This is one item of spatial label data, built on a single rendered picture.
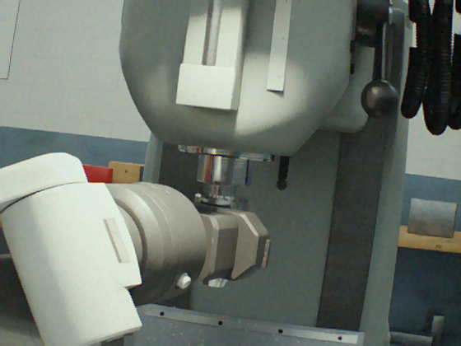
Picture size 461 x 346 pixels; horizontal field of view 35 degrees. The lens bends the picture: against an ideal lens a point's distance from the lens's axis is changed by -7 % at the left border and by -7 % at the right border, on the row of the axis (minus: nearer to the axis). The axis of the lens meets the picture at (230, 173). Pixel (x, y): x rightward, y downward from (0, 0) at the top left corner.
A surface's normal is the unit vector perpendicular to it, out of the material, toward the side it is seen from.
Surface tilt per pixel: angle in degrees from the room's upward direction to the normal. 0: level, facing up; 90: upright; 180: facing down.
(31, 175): 69
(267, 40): 90
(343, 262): 90
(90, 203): 59
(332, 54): 90
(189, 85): 90
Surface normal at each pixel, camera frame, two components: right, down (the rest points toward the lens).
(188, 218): 0.82, -0.44
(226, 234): 0.90, 0.13
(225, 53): -0.16, 0.04
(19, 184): 0.26, -0.29
